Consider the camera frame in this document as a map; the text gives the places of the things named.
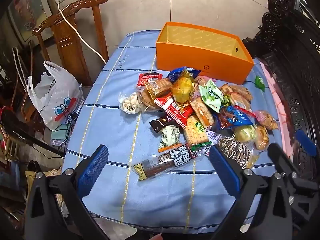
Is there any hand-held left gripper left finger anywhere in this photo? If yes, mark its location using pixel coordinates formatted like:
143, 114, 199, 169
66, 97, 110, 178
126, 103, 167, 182
24, 144, 110, 240

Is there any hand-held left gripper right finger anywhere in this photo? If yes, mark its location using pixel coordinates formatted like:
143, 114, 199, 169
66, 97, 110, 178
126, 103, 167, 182
209, 145, 294, 240

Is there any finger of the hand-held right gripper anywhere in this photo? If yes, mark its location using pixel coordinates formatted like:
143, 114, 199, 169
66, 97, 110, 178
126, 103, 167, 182
267, 142, 300, 178
294, 129, 318, 157

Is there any sausage stick packet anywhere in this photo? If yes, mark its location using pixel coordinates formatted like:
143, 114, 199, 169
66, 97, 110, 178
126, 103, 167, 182
133, 142, 202, 180

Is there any brown round cookie packet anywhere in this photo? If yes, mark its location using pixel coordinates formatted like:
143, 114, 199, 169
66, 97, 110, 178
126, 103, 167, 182
136, 86, 163, 112

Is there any orange cardboard box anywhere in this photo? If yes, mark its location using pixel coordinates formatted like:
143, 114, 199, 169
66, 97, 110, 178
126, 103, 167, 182
156, 21, 255, 85

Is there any round bun packet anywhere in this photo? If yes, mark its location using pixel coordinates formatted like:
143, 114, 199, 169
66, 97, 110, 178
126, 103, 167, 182
254, 125, 270, 152

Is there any purple and white packet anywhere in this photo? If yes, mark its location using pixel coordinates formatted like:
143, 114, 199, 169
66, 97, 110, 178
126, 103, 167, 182
205, 127, 222, 145

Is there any yellow cake clear packet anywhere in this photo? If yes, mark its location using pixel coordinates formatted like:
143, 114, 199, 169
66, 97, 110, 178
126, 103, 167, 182
234, 125, 258, 143

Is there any green square biscuit packet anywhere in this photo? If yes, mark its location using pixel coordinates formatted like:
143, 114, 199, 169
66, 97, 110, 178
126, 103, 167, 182
184, 115, 213, 148

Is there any blue checked tablecloth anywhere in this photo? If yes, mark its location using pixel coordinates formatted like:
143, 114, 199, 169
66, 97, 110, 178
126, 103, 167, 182
61, 29, 283, 230

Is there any green and white snack packet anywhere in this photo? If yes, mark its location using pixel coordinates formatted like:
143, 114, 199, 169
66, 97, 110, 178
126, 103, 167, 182
199, 79, 224, 113

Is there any clear brown biscuit packet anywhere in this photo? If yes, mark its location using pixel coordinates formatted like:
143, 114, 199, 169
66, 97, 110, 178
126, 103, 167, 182
220, 84, 253, 110

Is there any black chocolate packet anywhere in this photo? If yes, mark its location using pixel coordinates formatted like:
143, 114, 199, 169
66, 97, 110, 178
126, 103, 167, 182
149, 117, 175, 133

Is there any golden wrapped cake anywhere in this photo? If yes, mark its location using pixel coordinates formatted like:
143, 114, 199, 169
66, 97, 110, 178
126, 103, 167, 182
171, 71, 200, 110

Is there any white plastic bag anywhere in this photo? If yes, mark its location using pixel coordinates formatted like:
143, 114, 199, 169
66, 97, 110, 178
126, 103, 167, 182
27, 60, 84, 131

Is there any dark carved wooden furniture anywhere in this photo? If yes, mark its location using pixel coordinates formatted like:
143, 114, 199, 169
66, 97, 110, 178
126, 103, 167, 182
241, 0, 320, 180

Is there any dark blue snack packet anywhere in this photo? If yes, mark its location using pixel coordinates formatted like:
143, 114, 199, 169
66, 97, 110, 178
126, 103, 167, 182
167, 67, 202, 83

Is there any flat red snack packet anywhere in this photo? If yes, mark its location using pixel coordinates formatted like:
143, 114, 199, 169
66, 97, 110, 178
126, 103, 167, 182
137, 72, 163, 87

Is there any carved wooden chair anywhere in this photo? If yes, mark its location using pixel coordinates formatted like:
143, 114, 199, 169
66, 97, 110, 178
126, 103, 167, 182
32, 0, 110, 87

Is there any framed picture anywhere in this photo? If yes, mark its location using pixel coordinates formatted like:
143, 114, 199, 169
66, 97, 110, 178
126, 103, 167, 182
6, 0, 54, 45

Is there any white ring cookies bag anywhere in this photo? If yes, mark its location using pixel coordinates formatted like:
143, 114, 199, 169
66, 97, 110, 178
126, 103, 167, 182
118, 92, 142, 115

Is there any white power cable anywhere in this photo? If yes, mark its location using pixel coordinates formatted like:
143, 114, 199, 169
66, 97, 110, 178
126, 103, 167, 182
57, 1, 107, 64

